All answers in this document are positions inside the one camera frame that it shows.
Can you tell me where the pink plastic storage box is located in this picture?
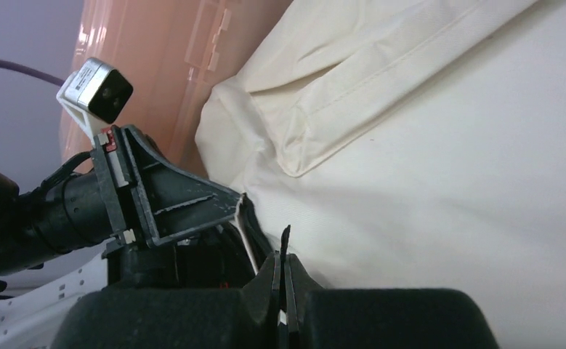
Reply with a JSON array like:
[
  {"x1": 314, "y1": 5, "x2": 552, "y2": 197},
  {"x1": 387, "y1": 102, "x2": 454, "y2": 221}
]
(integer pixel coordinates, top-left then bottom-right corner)
[{"x1": 73, "y1": 0, "x2": 289, "y2": 176}]

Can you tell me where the beige canvas backpack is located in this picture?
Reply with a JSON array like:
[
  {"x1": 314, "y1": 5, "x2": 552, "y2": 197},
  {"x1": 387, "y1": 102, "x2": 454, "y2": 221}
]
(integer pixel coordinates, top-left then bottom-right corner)
[{"x1": 195, "y1": 1, "x2": 566, "y2": 348}]

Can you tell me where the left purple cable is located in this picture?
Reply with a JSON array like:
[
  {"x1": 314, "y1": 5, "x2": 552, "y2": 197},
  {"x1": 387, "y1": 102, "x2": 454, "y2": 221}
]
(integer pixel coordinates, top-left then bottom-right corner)
[{"x1": 0, "y1": 56, "x2": 66, "y2": 89}]

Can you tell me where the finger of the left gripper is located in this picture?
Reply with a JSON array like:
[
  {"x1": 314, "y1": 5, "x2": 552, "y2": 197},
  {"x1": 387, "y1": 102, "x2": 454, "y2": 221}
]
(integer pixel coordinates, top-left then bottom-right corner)
[{"x1": 121, "y1": 125, "x2": 240, "y2": 248}]

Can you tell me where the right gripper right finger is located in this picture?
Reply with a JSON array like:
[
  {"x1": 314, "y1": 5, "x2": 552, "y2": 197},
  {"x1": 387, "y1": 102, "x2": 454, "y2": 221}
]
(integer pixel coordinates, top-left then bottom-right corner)
[{"x1": 280, "y1": 227, "x2": 499, "y2": 348}]

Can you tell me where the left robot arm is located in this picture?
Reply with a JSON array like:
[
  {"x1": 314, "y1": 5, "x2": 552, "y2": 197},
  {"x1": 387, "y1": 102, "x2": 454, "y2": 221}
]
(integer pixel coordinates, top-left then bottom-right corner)
[{"x1": 0, "y1": 125, "x2": 240, "y2": 348}]

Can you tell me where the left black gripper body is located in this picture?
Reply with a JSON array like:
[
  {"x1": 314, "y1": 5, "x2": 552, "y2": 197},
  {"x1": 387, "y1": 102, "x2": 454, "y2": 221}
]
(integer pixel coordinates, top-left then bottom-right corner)
[{"x1": 32, "y1": 125, "x2": 167, "y2": 284}]

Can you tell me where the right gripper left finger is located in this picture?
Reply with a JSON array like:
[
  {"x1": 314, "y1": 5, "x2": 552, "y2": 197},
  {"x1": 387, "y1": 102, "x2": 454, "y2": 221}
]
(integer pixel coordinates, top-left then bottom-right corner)
[{"x1": 52, "y1": 252, "x2": 280, "y2": 348}]

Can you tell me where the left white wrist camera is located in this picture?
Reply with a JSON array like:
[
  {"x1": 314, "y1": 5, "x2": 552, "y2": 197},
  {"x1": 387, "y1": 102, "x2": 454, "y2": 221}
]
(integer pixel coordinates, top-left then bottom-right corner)
[{"x1": 56, "y1": 57, "x2": 134, "y2": 145}]

